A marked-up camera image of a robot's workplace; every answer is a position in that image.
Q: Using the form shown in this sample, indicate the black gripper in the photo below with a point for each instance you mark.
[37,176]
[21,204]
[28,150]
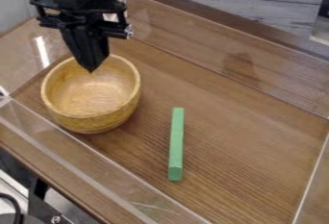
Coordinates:
[103,15]

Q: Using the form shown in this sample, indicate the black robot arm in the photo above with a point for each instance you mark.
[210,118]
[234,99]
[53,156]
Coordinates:
[85,22]

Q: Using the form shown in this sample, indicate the clear acrylic tray walls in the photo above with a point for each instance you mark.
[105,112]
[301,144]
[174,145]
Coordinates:
[255,123]

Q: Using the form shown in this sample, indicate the black table leg bracket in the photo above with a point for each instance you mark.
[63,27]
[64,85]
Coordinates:
[39,208]

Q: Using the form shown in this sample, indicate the brown wooden bowl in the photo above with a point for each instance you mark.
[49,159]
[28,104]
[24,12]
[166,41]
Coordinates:
[92,102]

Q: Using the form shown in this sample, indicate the green wooden block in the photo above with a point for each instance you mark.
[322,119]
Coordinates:
[175,155]

